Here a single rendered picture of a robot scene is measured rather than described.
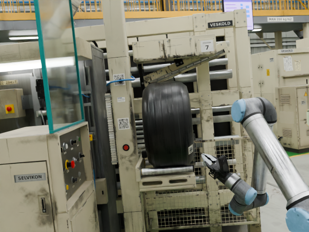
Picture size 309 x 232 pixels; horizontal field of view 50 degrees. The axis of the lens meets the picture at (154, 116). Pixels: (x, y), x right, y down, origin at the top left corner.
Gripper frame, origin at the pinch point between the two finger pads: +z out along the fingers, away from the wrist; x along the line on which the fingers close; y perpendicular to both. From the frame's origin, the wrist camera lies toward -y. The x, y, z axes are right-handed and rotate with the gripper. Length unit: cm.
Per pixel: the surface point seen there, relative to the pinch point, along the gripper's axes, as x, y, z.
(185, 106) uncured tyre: 7.3, -16.6, 24.6
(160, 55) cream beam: 34, -14, 75
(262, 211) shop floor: 111, 166, -28
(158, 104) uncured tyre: -4.2, -16.1, 36.4
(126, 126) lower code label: -16, 8, 51
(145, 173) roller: -23.3, 23.7, 23.2
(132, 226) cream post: -41, 59, 14
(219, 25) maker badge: 95, -19, 71
